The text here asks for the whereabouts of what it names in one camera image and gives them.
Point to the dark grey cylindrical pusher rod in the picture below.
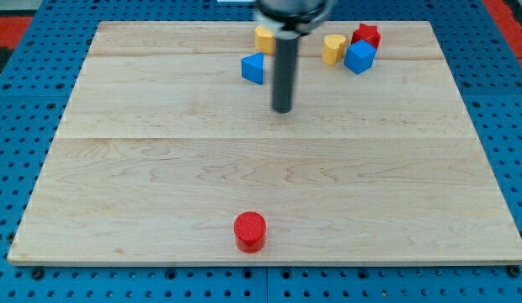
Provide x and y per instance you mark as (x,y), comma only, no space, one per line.
(285,63)

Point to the grey round robot end effector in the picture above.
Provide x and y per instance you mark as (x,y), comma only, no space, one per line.
(293,16)

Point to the yellow hexagon block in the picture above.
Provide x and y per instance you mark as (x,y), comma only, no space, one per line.
(264,40)

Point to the red star block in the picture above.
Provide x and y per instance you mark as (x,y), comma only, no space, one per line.
(367,33)

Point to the blue triangle block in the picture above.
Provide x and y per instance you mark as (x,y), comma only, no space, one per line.
(252,68)

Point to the yellow heart block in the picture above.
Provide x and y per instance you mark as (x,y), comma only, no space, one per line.
(333,48)

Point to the blue cube block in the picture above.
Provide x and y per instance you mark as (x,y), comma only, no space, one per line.
(359,56)

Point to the light wooden board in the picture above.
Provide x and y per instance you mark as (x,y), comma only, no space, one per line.
(162,145)

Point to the red cylinder block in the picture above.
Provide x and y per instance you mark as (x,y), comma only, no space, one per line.
(250,232)

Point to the blue perforated base mat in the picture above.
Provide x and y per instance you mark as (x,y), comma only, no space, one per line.
(34,89)

